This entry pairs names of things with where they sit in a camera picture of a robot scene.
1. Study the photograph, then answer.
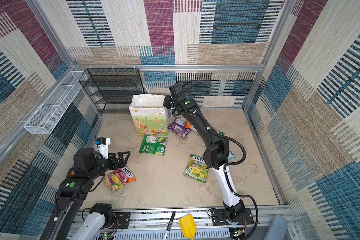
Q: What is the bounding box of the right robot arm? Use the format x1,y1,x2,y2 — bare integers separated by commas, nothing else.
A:
163,82,254,224

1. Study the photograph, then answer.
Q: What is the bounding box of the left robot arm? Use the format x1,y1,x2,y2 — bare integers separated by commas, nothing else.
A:
41,148,131,240

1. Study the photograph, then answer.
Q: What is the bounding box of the black wire shelf rack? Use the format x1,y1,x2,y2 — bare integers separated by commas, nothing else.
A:
79,68,143,114

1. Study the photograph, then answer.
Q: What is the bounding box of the white paper bag with illustration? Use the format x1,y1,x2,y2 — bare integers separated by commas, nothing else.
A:
129,87,169,137

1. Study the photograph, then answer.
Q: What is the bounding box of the teal snack packet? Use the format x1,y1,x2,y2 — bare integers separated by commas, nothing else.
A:
228,151,236,161

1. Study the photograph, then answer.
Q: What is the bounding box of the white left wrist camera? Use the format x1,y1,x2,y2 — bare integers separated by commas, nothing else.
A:
95,137,111,159

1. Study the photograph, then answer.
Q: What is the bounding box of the purple snack packet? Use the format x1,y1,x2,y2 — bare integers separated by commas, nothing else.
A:
168,119,191,139

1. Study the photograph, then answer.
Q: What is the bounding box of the black marker pen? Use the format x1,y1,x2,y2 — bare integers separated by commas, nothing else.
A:
163,212,176,240

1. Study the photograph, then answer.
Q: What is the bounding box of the pink orange Fox's candy bag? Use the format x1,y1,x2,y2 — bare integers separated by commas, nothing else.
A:
103,166,136,191

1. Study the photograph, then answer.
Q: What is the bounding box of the yellow plastic scoop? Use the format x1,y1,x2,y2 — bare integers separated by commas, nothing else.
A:
179,214,197,240

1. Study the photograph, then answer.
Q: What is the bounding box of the white wire mesh basket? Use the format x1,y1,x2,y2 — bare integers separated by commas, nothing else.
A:
24,71,83,135

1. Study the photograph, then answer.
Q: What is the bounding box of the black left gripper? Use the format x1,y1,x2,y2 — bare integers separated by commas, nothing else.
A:
88,150,130,181

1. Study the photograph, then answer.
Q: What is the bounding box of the green snack packet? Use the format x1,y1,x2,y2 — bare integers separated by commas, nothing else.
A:
139,135,168,156

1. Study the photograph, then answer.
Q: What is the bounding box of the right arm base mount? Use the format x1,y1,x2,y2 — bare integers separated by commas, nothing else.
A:
207,208,255,226

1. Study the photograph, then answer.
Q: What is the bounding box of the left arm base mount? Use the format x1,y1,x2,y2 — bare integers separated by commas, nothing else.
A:
110,212,131,230

